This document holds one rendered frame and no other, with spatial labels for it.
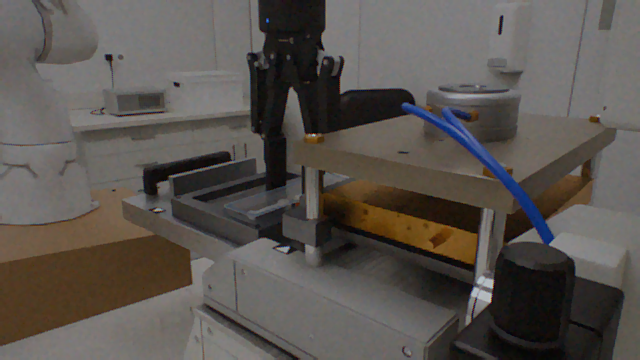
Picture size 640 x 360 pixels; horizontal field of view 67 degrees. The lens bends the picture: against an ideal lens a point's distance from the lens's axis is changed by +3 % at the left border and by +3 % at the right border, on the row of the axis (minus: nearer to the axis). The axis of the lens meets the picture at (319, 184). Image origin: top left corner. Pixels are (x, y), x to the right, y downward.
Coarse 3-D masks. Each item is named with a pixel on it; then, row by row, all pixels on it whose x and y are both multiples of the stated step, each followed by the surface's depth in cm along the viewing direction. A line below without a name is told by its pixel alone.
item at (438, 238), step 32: (352, 192) 42; (384, 192) 42; (544, 192) 42; (576, 192) 42; (352, 224) 41; (384, 224) 39; (416, 224) 37; (448, 224) 35; (512, 224) 35; (416, 256) 37; (448, 256) 35
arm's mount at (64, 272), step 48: (96, 192) 109; (0, 240) 78; (48, 240) 78; (96, 240) 78; (144, 240) 81; (0, 288) 70; (48, 288) 74; (96, 288) 78; (144, 288) 83; (0, 336) 71
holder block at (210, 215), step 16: (256, 176) 70; (288, 176) 72; (192, 192) 63; (208, 192) 63; (224, 192) 65; (240, 192) 67; (256, 192) 63; (176, 208) 60; (192, 208) 58; (208, 208) 57; (208, 224) 56; (224, 224) 54; (240, 224) 52; (256, 224) 52; (272, 224) 52; (240, 240) 53; (272, 240) 52
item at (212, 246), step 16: (240, 160) 73; (176, 176) 65; (192, 176) 66; (208, 176) 68; (224, 176) 71; (240, 176) 73; (160, 192) 71; (176, 192) 65; (128, 208) 67; (144, 208) 64; (144, 224) 65; (160, 224) 62; (176, 224) 59; (192, 224) 59; (176, 240) 60; (192, 240) 57; (208, 240) 55; (224, 240) 54; (288, 240) 54; (336, 240) 58; (208, 256) 56
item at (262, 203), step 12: (324, 180) 64; (336, 180) 64; (276, 192) 59; (288, 192) 59; (300, 192) 59; (228, 204) 55; (240, 204) 55; (252, 204) 55; (264, 204) 55; (276, 204) 55
